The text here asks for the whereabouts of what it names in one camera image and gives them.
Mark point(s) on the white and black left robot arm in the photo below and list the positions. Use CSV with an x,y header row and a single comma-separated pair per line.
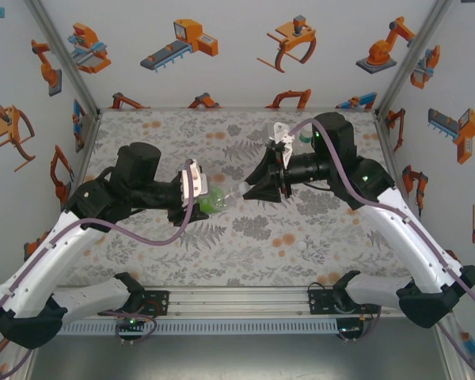
x,y
35,261

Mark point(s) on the small circuit board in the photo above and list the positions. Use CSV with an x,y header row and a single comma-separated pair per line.
x,y
128,322
348,328

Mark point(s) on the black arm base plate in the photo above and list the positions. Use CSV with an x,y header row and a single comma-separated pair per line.
x,y
318,305
158,302

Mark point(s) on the floral fern print tablecloth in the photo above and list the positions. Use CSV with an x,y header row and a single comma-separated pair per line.
x,y
237,257

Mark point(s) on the aluminium frame post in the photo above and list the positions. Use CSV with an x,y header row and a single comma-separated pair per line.
x,y
412,59
65,59

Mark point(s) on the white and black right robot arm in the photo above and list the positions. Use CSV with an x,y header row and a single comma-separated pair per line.
x,y
411,241

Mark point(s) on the clear cup with green liquid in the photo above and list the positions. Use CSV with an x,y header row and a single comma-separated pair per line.
x,y
215,200

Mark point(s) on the clear bottle with butterfly label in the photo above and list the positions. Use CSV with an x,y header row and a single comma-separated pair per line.
x,y
304,139

